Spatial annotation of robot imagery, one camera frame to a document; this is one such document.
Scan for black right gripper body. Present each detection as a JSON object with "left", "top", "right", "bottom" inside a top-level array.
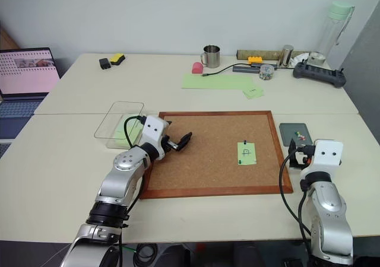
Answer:
[{"left": 292, "top": 144, "right": 316, "bottom": 170}]

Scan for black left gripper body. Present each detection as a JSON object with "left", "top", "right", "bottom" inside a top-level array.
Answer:
[{"left": 161, "top": 134, "right": 180, "bottom": 155}]

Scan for wood framed cork board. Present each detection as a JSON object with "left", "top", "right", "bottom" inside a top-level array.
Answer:
[{"left": 140, "top": 110, "right": 295, "bottom": 201}]

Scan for green paper note with drawing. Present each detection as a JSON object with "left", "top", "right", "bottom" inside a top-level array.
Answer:
[{"left": 237, "top": 141, "right": 258, "bottom": 167}]

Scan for small clear pin container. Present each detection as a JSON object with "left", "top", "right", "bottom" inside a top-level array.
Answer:
[{"left": 258, "top": 65, "right": 275, "bottom": 81}]

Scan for black and yellow device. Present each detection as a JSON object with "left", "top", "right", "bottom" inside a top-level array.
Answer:
[{"left": 109, "top": 52, "right": 126, "bottom": 66}]

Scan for dark grey tray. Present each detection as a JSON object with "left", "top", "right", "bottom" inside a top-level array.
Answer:
[{"left": 278, "top": 122, "right": 313, "bottom": 148}]

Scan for stack of light green sheets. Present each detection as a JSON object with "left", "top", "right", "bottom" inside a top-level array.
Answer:
[{"left": 113, "top": 113, "right": 144, "bottom": 147}]

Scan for clear plastic box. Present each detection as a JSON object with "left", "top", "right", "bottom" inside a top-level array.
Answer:
[{"left": 93, "top": 101, "right": 147, "bottom": 150}]

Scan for large green paper sheet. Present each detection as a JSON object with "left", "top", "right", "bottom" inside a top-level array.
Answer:
[{"left": 181, "top": 72, "right": 255, "bottom": 90}]

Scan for stainless steel mug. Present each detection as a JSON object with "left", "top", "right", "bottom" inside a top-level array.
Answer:
[{"left": 199, "top": 44, "right": 221, "bottom": 69}]

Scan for white crumpled cloth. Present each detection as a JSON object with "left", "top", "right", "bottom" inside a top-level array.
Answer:
[{"left": 289, "top": 52, "right": 311, "bottom": 69}]

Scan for grey usb hub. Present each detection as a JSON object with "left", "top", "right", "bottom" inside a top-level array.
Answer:
[{"left": 232, "top": 65, "right": 279, "bottom": 74}]

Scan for clear tape roll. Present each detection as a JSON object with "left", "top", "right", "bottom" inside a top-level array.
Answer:
[{"left": 307, "top": 52, "right": 327, "bottom": 66}]

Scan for silver metal cylinder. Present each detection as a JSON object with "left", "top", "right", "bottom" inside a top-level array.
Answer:
[{"left": 276, "top": 44, "right": 295, "bottom": 68}]

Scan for grey partition panel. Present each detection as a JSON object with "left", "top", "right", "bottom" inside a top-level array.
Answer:
[{"left": 338, "top": 2, "right": 380, "bottom": 147}]

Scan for clear bottle with green lid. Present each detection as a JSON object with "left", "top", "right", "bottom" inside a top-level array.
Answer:
[{"left": 316, "top": 1, "right": 356, "bottom": 63}]

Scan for open laptop with pink screen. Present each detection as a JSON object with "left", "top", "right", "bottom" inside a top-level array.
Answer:
[{"left": 0, "top": 47, "right": 61, "bottom": 141}]

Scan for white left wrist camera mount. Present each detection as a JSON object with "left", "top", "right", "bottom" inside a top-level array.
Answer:
[{"left": 138, "top": 115, "right": 170, "bottom": 161}]

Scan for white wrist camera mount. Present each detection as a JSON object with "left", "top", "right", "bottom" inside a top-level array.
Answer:
[
  {"left": 299, "top": 139, "right": 344, "bottom": 182},
  {"left": 138, "top": 115, "right": 170, "bottom": 161}
]

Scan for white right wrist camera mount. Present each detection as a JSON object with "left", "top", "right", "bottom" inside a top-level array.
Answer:
[{"left": 299, "top": 139, "right": 344, "bottom": 182}]

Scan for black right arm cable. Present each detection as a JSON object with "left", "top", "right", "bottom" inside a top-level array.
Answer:
[{"left": 278, "top": 147, "right": 313, "bottom": 252}]

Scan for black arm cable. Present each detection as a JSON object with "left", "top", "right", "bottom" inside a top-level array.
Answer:
[
  {"left": 123, "top": 116, "right": 147, "bottom": 148},
  {"left": 278, "top": 147, "right": 313, "bottom": 252}
]

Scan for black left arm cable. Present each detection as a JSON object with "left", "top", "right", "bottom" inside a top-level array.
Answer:
[{"left": 123, "top": 116, "right": 147, "bottom": 148}]

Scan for black cable with plug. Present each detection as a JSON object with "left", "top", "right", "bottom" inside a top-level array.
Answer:
[{"left": 201, "top": 63, "right": 262, "bottom": 78}]

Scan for black coiled cable under table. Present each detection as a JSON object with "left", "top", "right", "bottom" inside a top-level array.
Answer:
[{"left": 132, "top": 242, "right": 161, "bottom": 267}]

